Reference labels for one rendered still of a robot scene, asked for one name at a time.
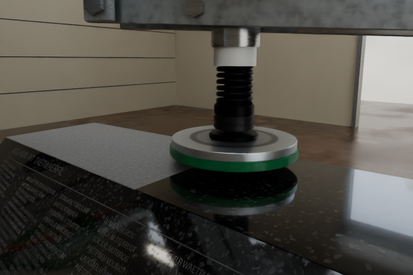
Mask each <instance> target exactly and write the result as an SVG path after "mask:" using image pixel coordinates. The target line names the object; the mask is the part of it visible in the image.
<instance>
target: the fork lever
mask: <svg viewBox="0 0 413 275"><path fill-rule="evenodd" d="M84 9H85V10H86V11H88V12H89V13H91V14H92V15H97V14H99V13H100V12H102V11H103V10H104V0H84ZM115 13H116V20H115V21H109V22H88V23H113V24H120V28H122V29H159V30H181V31H211V27H212V26H234V27H259V28H261V33H286V34H328V35H349V36H391V37H413V0H115Z"/></svg>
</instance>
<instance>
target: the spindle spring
mask: <svg viewBox="0 0 413 275"><path fill-rule="evenodd" d="M253 67H254V66H218V67H217V68H216V70H217V71H219V72H220V73H217V75H216V77H218V78H225V77H245V78H239V79H218V80H216V83H218V84H235V83H245V84H243V85H217V87H216V89H217V90H245V91H231V92H224V91H218V92H216V95H217V96H220V98H217V99H216V102H218V103H248V104H253V103H252V101H251V100H252V99H253V96H252V95H251V94H252V93H253V89H251V88H252V87H253V83H252V81H253V77H252V76H251V75H253V73H254V72H253V70H251V69H252V68H253ZM240 70H245V71H242V72H224V71H240ZM236 96H245V97H243V98H224V97H236Z"/></svg>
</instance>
